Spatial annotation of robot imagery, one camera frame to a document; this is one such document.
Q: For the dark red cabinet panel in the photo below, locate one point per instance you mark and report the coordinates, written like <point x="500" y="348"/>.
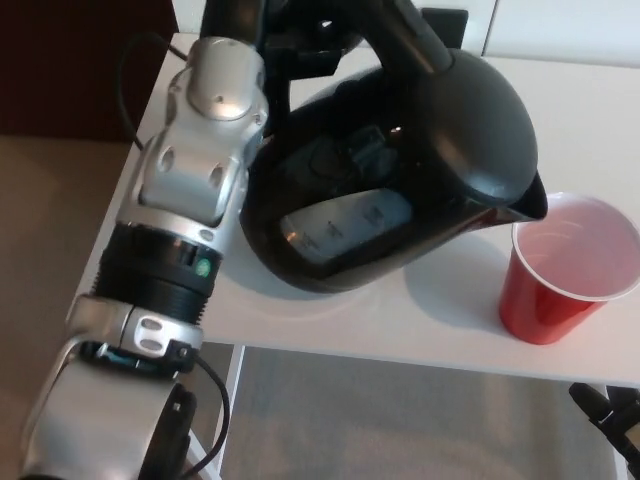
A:
<point x="65" y="65"/>

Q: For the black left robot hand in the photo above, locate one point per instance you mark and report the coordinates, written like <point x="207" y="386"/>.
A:
<point x="235" y="20"/>

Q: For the black electric kettle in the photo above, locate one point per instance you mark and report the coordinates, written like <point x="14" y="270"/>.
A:
<point x="450" y="150"/>

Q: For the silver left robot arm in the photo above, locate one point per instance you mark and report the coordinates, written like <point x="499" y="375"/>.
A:
<point x="195" y="165"/>

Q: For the black wall outlet plate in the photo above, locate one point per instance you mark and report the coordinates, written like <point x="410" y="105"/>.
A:
<point x="447" y="27"/>

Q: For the white cabinet fronts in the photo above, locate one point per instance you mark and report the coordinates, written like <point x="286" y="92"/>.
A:
<point x="560" y="27"/>

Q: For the red plastic cup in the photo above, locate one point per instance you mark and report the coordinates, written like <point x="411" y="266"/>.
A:
<point x="540" y="310"/>

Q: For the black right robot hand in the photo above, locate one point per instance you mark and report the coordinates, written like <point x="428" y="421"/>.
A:
<point x="625" y="425"/>

